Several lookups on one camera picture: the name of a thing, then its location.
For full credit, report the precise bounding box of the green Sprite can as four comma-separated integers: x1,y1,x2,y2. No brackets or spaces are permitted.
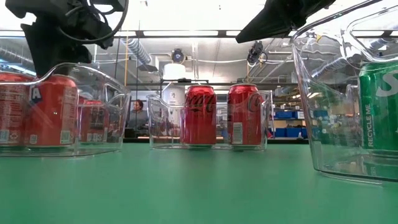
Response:
359,60,398,153

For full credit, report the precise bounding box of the black hanging device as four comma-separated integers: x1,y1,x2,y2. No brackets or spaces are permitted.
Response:
247,40,268,66

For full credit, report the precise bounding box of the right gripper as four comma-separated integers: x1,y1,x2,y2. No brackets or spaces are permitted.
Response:
235,0,336,44

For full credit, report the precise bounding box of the person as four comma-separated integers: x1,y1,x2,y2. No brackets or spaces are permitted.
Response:
126,99,149,139

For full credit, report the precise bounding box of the green table mat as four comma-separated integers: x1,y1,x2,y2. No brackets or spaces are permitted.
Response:
0,142,398,224

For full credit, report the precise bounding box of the white cylindrical tank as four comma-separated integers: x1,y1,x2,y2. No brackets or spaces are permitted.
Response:
161,62,187,106

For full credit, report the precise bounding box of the yellow pipe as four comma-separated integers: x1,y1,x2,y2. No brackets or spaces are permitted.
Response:
123,39,129,86

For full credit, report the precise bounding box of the red Coca-Cola can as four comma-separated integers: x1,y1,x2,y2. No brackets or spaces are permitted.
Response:
181,84,218,147
227,83,264,147

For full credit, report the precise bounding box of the blue storage bin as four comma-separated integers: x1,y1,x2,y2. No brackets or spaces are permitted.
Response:
273,127,308,138
274,111,296,120

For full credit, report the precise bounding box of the clear plastic bin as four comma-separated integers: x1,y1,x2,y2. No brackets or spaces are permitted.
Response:
290,0,398,184
0,62,131,157
146,90,273,152

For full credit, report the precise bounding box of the silver ventilation duct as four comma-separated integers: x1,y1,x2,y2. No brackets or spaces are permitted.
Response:
119,37,153,66

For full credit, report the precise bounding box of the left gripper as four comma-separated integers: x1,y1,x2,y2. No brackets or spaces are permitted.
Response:
4,0,125,78

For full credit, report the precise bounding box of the black round ceiling camera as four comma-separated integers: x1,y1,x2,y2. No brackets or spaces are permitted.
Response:
170,48,187,65

